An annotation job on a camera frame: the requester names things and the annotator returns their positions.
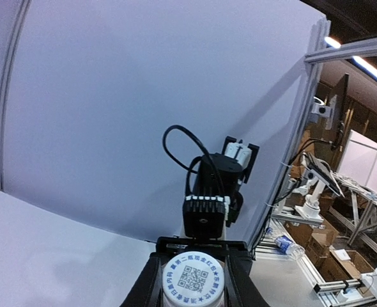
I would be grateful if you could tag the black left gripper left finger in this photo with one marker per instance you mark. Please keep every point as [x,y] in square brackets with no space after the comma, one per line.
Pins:
[147,289]

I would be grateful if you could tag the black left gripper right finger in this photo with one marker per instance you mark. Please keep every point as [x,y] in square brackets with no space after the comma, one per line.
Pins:
[239,289]

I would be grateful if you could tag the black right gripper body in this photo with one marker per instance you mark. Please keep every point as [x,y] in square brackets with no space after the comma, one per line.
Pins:
[168,247]

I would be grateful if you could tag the white tea bottle cap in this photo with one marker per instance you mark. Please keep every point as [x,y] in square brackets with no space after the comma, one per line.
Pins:
[193,279]

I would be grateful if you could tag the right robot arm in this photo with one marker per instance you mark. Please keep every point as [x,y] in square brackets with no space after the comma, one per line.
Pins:
[222,174]

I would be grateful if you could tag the background plastic water bottle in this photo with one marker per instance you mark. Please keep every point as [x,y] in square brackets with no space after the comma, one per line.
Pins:
[289,247]

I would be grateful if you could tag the cardboard boxes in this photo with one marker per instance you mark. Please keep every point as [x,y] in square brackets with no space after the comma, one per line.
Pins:
[325,247]

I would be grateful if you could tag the background monitor on stand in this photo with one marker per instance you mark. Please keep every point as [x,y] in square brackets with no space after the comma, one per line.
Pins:
[335,122]

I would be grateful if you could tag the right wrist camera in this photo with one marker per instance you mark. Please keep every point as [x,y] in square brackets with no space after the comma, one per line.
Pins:
[204,217]

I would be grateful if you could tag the left aluminium frame post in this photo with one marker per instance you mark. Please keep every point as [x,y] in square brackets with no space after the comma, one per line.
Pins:
[12,44]

